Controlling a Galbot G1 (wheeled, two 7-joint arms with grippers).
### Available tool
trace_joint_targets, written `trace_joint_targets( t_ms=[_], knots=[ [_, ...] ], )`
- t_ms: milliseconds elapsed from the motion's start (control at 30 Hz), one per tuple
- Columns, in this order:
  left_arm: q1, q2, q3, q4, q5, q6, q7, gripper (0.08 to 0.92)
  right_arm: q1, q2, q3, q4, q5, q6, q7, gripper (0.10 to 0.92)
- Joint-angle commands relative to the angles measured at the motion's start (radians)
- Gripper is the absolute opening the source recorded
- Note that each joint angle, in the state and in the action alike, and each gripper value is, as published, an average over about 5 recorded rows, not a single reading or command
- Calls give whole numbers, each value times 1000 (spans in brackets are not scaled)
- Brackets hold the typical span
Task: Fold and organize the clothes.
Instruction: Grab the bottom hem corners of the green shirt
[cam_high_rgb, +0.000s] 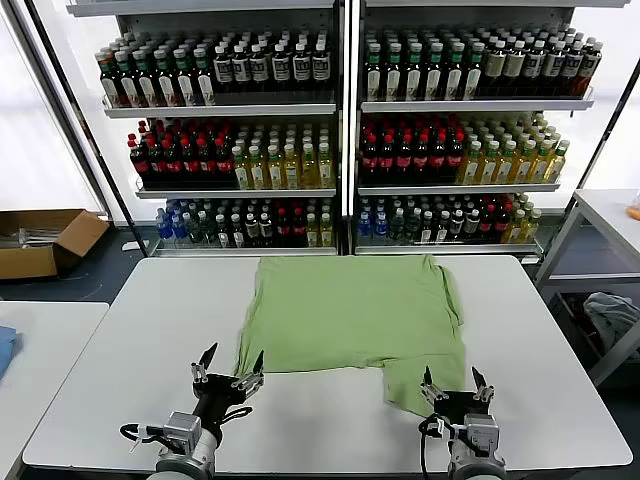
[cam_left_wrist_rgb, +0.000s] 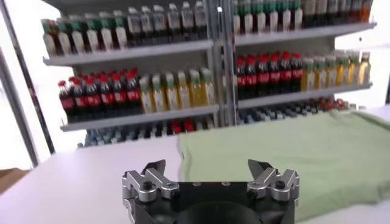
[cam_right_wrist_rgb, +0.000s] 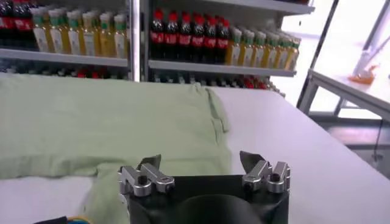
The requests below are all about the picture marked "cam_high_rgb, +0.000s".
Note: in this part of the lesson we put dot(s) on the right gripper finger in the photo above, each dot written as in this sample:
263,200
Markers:
431,392
484,394

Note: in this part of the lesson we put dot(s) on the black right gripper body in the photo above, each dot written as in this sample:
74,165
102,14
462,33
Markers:
462,402

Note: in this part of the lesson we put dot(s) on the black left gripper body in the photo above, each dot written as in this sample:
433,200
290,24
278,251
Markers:
220,395

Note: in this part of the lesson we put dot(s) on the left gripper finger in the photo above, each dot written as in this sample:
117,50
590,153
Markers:
200,372
250,381

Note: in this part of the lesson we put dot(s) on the green polo shirt red print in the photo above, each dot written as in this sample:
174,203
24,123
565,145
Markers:
350,310

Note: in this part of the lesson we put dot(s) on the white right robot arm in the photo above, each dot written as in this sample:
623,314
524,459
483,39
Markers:
475,467

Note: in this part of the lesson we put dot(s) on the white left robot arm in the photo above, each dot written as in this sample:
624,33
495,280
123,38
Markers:
190,462

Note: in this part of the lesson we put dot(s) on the black storage bin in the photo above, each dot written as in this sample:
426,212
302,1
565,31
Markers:
562,312

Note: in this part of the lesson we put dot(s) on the red cloth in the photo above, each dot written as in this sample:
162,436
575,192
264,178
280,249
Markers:
597,335

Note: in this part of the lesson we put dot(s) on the small dark bottle white cap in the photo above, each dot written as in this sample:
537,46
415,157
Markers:
253,231
221,232
266,230
428,229
443,229
457,225
472,225
238,234

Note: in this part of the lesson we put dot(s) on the clear water bottle white cap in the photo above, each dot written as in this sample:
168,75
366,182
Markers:
192,230
413,227
205,230
397,226

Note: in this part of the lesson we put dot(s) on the white flat floor object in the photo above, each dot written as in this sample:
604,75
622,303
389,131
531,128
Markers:
135,245

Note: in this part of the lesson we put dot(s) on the blue water bottle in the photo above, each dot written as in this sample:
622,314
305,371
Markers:
176,229
366,226
162,227
382,226

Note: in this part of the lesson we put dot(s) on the grey blue cloth bundle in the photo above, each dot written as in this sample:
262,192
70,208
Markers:
612,315

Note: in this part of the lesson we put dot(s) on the cola bottle red cap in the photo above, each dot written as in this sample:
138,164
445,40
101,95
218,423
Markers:
370,160
190,162
404,161
487,225
224,162
421,161
387,161
299,229
283,229
138,162
156,162
173,163
455,160
438,161
207,162
502,224

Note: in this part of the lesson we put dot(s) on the yellow juice bottle green label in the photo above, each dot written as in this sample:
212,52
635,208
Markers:
489,167
258,172
327,230
523,167
310,171
531,227
242,172
556,165
540,167
293,172
471,167
275,172
506,167
326,171
516,229
313,231

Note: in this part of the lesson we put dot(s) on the blue folded cloth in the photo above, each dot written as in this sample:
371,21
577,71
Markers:
9,350

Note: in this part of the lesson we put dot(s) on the brown cardboard box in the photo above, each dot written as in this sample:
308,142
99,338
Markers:
27,262

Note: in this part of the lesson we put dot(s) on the clear plastic packing items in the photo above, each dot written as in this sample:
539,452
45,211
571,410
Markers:
30,236

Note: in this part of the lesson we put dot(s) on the black slanted pole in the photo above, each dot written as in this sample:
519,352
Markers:
104,165
604,132

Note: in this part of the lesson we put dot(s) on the orange object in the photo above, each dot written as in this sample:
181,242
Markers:
635,207

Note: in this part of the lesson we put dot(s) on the grey metal shelf rack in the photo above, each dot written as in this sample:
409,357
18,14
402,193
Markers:
220,111
475,106

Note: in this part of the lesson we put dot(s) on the brown tea bottle green label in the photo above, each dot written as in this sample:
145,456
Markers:
415,80
113,87
455,80
435,80
394,80
167,86
374,80
129,87
474,79
186,85
205,85
148,87

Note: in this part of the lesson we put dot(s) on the dark bottle white square label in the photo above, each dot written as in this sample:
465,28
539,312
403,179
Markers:
223,70
242,69
589,67
534,66
302,67
260,69
321,67
281,68
571,67
553,67

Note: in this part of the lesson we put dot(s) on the dark bottle beige label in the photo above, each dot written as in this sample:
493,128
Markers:
514,66
495,67

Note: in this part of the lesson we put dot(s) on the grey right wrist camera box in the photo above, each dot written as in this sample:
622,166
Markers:
481,432

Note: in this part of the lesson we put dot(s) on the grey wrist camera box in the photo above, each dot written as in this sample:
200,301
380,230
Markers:
481,432
182,430

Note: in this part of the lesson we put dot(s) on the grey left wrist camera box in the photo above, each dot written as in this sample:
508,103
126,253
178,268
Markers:
182,430

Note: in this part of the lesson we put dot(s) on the grey frame side table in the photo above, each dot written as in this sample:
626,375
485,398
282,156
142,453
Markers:
607,210

